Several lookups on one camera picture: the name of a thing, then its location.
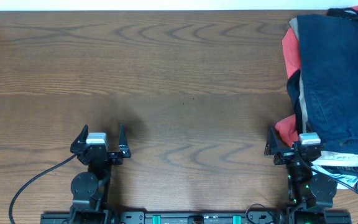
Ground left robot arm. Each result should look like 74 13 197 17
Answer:
68 125 131 224

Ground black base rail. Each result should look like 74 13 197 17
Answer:
40 210 352 224

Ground left black cable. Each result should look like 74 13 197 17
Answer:
8 152 79 224

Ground navy blue shorts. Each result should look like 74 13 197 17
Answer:
287 14 358 156

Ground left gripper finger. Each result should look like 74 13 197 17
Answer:
119 124 131 158
70 124 89 154

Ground light blue white garment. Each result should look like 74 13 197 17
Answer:
311 151 358 187

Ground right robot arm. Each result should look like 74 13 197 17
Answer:
264 126 337 223

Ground right black cable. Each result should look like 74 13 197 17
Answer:
293 146 358 224

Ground khaki beige shorts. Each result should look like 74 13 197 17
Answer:
288 17 358 134

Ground black cable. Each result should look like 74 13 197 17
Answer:
8 152 79 224
293 146 358 224

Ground orange red garment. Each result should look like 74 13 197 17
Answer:
274 4 358 147

